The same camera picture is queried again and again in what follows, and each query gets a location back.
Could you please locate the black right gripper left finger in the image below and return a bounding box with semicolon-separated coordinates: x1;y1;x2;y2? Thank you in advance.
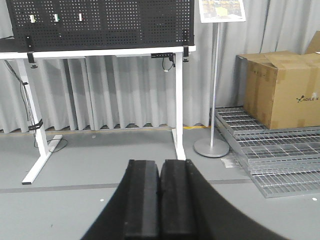
82;159;160;240

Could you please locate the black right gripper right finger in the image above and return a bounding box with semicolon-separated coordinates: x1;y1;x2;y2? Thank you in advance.
160;159;284;240

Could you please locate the silver sign stand pole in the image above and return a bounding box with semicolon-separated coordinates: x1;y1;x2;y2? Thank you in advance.
193;22;230;158

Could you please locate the steel floor grating stack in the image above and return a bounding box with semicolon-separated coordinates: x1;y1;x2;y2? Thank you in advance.
215;106;320;198

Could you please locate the brown cardboard box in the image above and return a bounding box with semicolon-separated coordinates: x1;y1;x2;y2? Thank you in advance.
236;31;320;130

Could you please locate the black under-table control box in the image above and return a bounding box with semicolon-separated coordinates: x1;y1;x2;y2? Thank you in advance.
151;52;176;73

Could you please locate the black right pegboard clamp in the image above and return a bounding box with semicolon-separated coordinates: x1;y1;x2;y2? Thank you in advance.
182;29;189;63

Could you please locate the black pegboard clamp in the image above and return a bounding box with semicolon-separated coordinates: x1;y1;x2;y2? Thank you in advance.
25;35;38;69
182;29;189;63

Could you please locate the framed poster sign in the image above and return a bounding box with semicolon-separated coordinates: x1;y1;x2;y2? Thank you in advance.
198;0;246;23

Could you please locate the black left pegboard clamp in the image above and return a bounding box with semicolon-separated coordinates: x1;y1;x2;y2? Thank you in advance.
25;35;38;69

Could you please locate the black perforated pegboard panel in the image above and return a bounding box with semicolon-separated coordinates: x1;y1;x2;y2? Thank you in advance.
6;0;195;52

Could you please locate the white metal table frame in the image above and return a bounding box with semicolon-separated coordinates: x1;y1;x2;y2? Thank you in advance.
0;45;196;185

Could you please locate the black cable on table leg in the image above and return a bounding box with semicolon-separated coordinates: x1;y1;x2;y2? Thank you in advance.
3;59;69;153

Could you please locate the green rocker switch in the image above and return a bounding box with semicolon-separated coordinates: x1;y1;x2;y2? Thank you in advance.
54;13;60;22

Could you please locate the white rocker switch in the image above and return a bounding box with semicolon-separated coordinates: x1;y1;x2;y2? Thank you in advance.
29;14;36;23

